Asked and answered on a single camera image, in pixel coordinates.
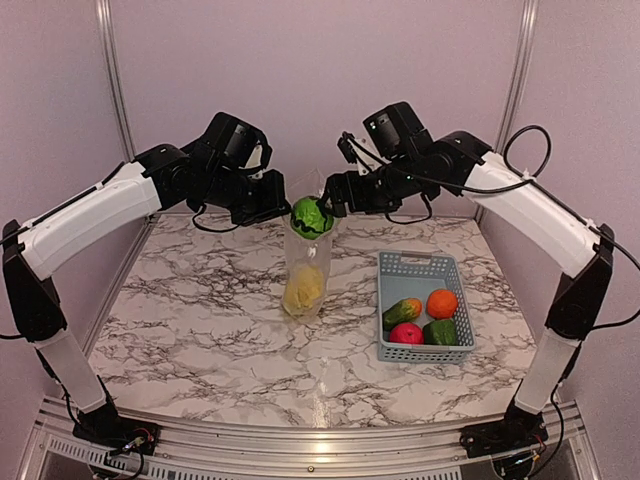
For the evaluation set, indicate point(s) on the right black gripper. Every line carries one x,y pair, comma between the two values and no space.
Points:
335,185

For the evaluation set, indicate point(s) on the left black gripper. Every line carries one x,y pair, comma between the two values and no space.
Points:
271,207

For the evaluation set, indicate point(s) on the green toy cabbage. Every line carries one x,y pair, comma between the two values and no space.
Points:
307,219

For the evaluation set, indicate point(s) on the grey plastic basket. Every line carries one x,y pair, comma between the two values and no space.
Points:
423,315

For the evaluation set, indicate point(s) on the clear zip top bag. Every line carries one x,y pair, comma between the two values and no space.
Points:
299,251

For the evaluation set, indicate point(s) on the yellow toy banana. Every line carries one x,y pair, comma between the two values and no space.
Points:
301,297

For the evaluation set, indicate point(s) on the orange toy orange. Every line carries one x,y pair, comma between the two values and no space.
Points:
441,304

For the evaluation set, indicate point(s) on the yellow toy lemon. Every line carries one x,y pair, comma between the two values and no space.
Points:
310,280

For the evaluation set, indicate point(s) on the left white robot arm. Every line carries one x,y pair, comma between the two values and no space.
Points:
154,181

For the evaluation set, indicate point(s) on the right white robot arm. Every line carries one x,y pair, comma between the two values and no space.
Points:
466,166

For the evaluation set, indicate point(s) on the green orange toy cucumber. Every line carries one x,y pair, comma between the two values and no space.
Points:
406,310

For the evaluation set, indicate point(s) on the red toy apple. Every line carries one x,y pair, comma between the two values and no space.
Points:
407,333

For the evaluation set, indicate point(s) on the green toy bell pepper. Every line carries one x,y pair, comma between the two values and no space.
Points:
440,332

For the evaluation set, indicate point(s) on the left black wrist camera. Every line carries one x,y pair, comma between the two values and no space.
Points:
233,144

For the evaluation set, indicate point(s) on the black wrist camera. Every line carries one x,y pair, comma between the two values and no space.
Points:
394,133
233,144

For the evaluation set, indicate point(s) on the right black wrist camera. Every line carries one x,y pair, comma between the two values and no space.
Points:
394,133

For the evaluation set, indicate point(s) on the right aluminium frame post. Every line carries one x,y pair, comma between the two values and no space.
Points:
520,69

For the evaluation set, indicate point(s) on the aluminium frame post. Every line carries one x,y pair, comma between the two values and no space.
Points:
109,47
520,69

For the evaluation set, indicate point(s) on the left aluminium frame post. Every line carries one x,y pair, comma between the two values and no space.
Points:
109,47

